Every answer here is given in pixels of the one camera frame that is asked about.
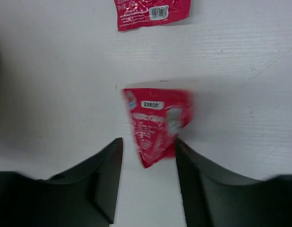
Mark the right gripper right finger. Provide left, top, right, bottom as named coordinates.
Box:
left=175, top=139, right=292, bottom=227

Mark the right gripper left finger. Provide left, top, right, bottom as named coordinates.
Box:
left=0, top=138, right=123, bottom=227

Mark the red snack packet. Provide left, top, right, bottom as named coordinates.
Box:
left=114, top=0, right=191, bottom=32
left=122, top=88, right=194, bottom=168

